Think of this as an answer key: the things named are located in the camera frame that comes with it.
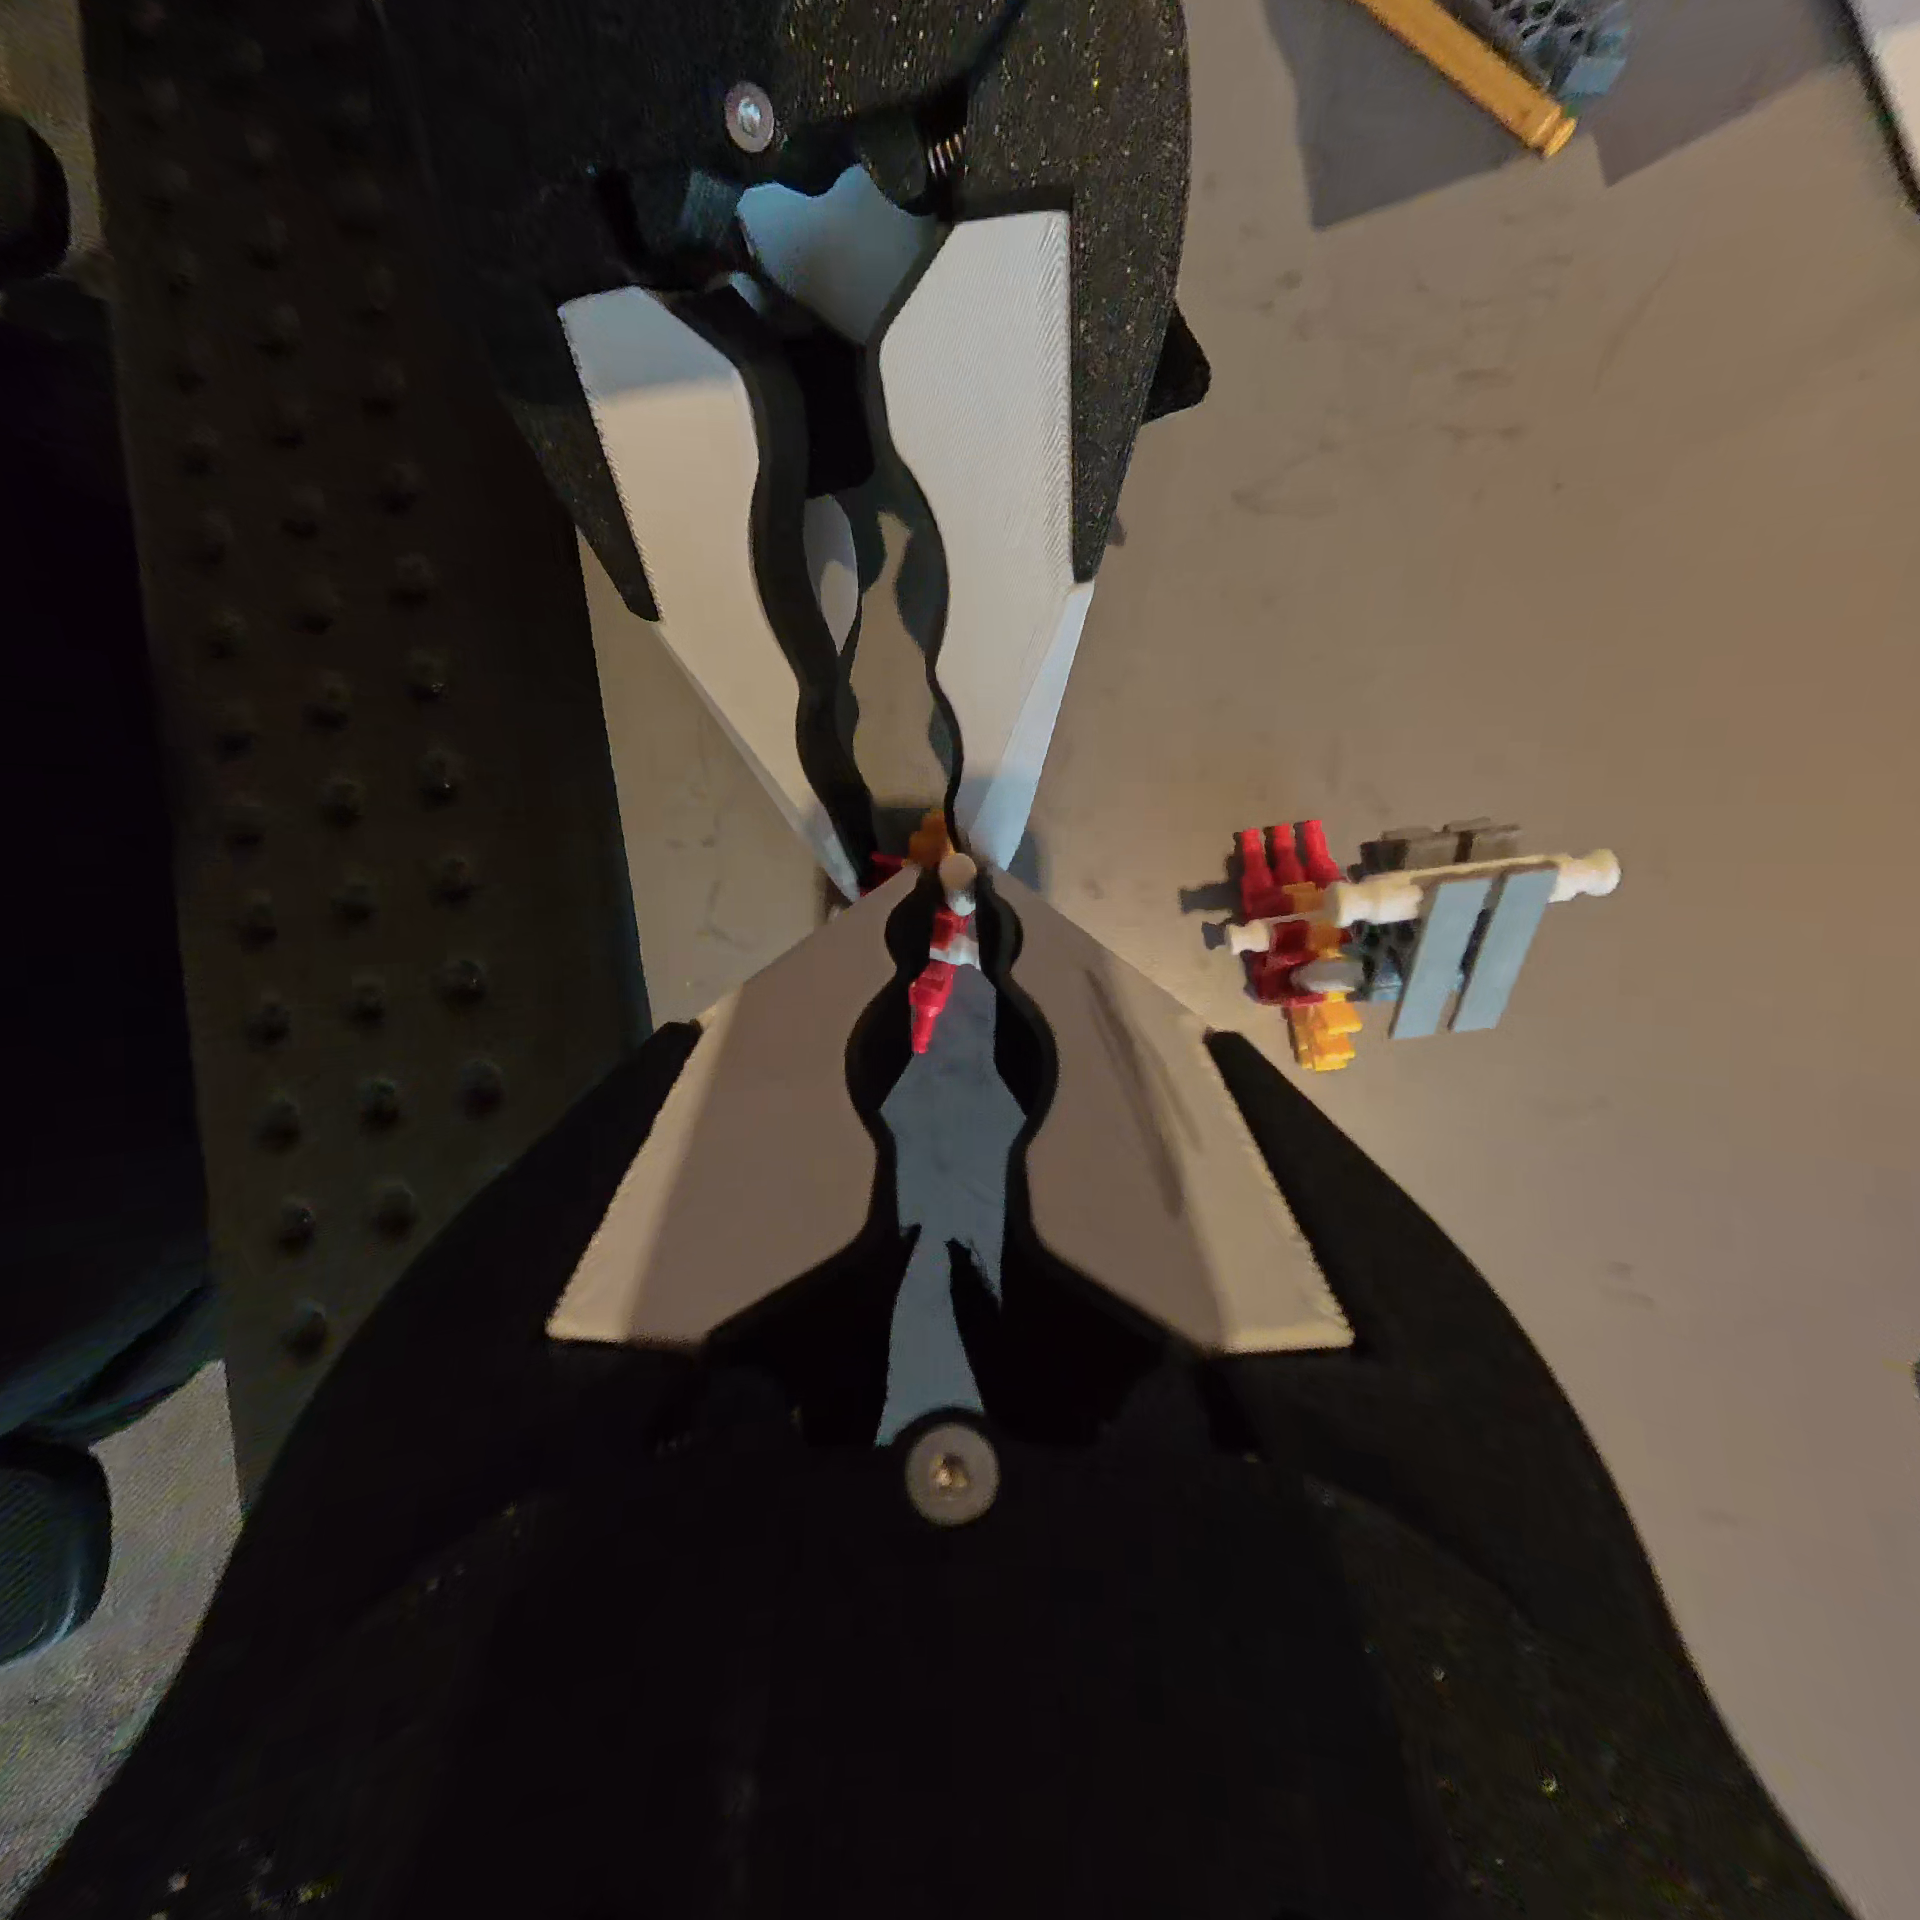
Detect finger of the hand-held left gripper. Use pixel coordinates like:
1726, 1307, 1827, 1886
865, 207, 1098, 876
556, 284, 883, 903

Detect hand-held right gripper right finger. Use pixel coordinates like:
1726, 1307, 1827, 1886
977, 874, 1353, 1352

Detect long yellow toy rod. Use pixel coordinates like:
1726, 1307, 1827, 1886
1353, 0, 1582, 157

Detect small red toy assembly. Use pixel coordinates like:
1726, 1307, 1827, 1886
1221, 815, 1376, 1077

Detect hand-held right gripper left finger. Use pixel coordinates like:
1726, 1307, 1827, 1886
546, 870, 934, 1346

